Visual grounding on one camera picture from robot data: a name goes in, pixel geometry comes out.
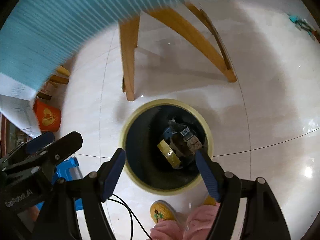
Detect dark green small box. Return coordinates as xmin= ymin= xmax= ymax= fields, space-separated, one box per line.
xmin=174 ymin=126 xmax=203 ymax=157

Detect yellow white rectangular box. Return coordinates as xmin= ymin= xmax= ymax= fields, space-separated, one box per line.
xmin=157 ymin=139 xmax=181 ymax=168

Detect white black plastic wrapper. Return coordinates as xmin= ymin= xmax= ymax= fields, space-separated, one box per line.
xmin=163 ymin=119 xmax=187 ymax=140

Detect right yellow slipper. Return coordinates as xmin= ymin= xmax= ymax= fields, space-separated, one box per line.
xmin=202 ymin=195 xmax=216 ymax=206

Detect yellow slipper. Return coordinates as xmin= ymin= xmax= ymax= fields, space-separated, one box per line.
xmin=202 ymin=195 xmax=216 ymax=206
xmin=150 ymin=200 xmax=178 ymax=224

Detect blue plastic stool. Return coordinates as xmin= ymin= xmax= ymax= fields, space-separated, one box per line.
xmin=35 ymin=156 xmax=85 ymax=212

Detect dark bin with yellow rim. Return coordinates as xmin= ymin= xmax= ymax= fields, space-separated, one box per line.
xmin=119 ymin=99 xmax=213 ymax=195

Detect pink trouser legs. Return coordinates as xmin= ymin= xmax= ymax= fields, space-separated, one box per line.
xmin=150 ymin=203 xmax=220 ymax=239

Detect left yellow slipper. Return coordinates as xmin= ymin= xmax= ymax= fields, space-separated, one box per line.
xmin=150 ymin=200 xmax=178 ymax=224

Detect yellow plastic stool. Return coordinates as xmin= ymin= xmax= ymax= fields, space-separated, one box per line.
xmin=36 ymin=66 xmax=71 ymax=100

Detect wooden table legs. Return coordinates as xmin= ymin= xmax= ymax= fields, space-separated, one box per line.
xmin=119 ymin=2 xmax=237 ymax=101

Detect teal toy scooter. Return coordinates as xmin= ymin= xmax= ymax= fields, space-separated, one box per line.
xmin=288 ymin=14 xmax=319 ymax=42

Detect black cable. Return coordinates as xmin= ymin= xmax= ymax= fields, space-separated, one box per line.
xmin=106 ymin=193 xmax=153 ymax=240

